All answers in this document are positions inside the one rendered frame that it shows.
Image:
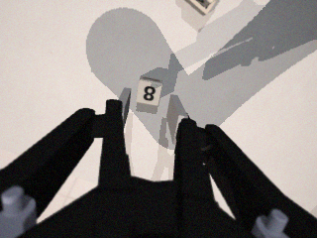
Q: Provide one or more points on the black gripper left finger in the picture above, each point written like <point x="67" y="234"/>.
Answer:
<point x="30" y="182"/>

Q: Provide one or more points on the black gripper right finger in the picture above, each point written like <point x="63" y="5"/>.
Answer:
<point x="254" y="200"/>

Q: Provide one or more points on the beige open tray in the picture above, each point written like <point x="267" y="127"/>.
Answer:
<point x="199" y="8"/>

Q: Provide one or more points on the white cube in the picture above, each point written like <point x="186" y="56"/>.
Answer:
<point x="149" y="90"/>
<point x="205" y="3"/>

